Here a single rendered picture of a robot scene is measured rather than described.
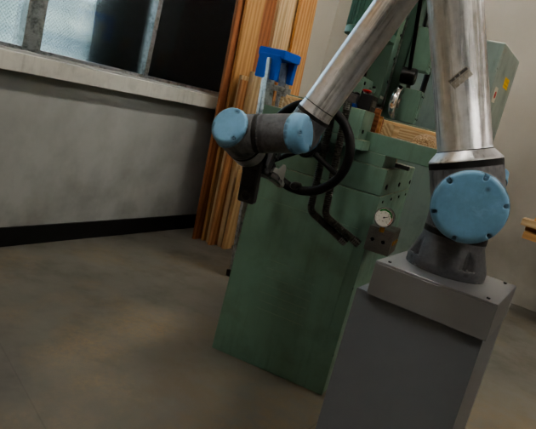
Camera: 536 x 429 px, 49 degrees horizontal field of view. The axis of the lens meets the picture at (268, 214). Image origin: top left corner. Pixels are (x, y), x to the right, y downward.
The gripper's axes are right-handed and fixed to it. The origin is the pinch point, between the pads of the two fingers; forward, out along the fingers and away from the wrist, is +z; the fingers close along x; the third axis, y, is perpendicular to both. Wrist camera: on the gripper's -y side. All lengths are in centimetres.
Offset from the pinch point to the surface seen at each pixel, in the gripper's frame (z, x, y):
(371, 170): 27.9, -19.8, 20.1
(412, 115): 50, -21, 51
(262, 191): 33.7, 14.5, 3.5
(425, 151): 24, -34, 30
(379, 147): 25.2, -20.1, 27.2
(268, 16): 151, 102, 131
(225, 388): 34, 1, -61
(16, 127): 41, 133, -2
